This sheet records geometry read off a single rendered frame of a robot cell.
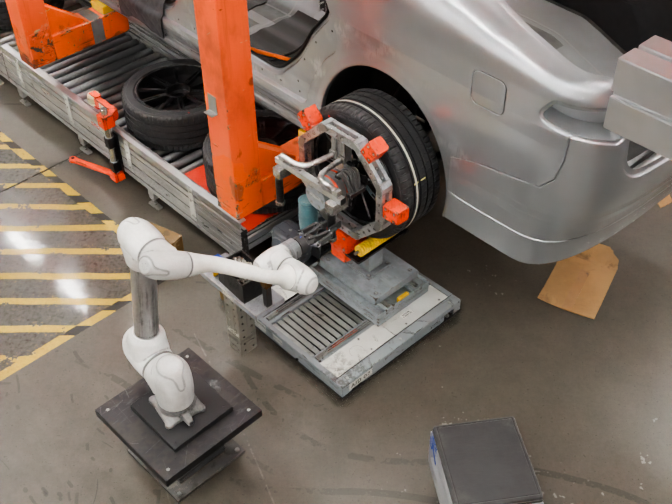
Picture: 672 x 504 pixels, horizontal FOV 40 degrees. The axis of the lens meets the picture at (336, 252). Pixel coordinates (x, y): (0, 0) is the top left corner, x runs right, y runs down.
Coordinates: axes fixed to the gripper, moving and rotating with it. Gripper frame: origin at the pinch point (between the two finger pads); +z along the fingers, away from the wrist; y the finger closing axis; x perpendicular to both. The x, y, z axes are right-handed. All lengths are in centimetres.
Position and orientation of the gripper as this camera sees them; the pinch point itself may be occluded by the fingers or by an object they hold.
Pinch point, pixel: (331, 224)
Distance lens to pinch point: 394.5
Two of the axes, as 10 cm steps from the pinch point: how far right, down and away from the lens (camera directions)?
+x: -0.1, -7.4, -6.7
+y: 6.9, 4.8, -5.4
